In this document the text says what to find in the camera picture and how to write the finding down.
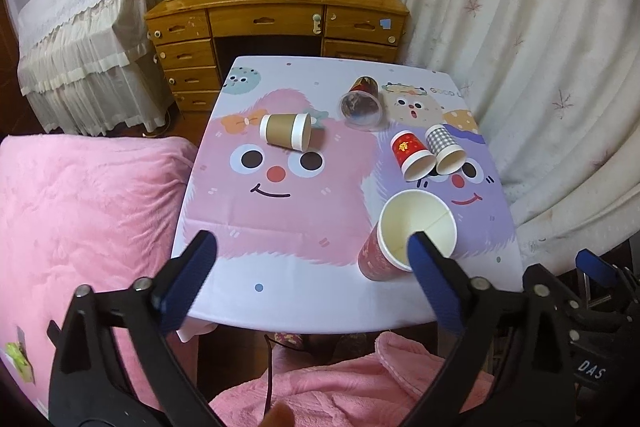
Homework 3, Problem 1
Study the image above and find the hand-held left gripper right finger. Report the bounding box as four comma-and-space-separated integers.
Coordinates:
399, 231, 577, 427

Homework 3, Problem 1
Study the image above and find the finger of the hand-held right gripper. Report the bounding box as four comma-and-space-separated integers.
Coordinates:
522, 263, 557, 288
575, 249, 640, 308

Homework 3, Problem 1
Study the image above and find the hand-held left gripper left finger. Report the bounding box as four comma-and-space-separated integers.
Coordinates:
46, 230, 223, 427

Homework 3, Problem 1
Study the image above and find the large red paper cup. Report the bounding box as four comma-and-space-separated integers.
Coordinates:
357, 189, 458, 283

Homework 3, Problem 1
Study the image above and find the small red paper cup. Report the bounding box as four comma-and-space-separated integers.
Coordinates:
390, 130, 436, 182

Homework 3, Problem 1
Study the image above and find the checkered paper cup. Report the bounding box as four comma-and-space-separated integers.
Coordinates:
425, 124, 465, 176

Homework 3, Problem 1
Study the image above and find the brown paper cup white rim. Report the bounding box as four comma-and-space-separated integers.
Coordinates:
259, 112, 313, 152

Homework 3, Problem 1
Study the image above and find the clear plastic cup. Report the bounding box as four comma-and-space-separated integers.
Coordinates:
339, 76, 387, 131

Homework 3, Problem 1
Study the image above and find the patterned slipper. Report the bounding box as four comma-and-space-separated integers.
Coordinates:
272, 331, 306, 350

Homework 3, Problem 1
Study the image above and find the pink fluffy blanket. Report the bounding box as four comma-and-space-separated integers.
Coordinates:
0, 134, 201, 418

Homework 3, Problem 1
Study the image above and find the cartoon printed tablecloth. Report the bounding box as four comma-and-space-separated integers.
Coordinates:
171, 55, 523, 325

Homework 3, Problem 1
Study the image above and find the pink fleece robe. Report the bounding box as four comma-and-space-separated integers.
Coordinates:
207, 332, 501, 427

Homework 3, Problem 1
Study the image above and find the green patterned tag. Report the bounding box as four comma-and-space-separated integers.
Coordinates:
5, 324, 36, 383

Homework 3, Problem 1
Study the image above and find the white curtain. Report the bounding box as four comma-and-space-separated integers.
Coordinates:
395, 0, 640, 258

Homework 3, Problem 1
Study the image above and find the bed with white lace cover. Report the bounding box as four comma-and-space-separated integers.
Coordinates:
17, 0, 173, 138

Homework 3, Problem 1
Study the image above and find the black cable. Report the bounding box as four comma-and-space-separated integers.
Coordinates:
262, 334, 301, 418

